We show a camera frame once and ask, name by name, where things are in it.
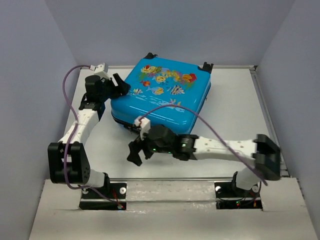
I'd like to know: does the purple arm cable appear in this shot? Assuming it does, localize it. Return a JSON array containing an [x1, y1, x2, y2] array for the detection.
[[139, 104, 268, 187], [61, 64, 121, 208]]

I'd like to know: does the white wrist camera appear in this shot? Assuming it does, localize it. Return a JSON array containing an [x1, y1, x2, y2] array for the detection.
[[89, 62, 110, 79], [133, 116, 151, 140]]

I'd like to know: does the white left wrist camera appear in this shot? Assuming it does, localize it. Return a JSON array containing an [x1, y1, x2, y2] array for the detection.
[[89, 62, 110, 79]]

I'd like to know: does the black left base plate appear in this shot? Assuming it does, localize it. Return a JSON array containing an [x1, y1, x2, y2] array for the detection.
[[78, 181, 127, 211]]

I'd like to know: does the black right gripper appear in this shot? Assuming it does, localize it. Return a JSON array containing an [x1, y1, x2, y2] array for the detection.
[[128, 124, 174, 164]]

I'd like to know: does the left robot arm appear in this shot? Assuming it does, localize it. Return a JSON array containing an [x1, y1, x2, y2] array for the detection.
[[47, 73, 131, 198]]

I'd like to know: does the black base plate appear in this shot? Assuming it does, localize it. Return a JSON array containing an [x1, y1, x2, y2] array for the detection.
[[78, 181, 127, 211], [215, 182, 263, 210]]

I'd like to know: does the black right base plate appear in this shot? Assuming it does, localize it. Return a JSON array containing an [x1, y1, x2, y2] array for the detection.
[[215, 182, 263, 210]]

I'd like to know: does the blue kids suitcase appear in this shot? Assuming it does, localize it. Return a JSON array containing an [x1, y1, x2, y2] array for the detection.
[[110, 52, 214, 134]]

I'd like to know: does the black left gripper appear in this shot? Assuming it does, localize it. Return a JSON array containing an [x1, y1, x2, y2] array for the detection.
[[100, 74, 132, 102]]

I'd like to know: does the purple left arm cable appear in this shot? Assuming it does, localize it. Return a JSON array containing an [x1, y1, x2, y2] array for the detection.
[[61, 64, 121, 208]]

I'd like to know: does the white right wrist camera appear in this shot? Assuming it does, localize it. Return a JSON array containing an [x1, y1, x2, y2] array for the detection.
[[133, 116, 151, 140]]

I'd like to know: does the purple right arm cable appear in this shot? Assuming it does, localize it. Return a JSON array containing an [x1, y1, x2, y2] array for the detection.
[[139, 104, 268, 187]]

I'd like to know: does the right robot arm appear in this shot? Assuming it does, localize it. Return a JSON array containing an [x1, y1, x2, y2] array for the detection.
[[127, 124, 281, 196]]

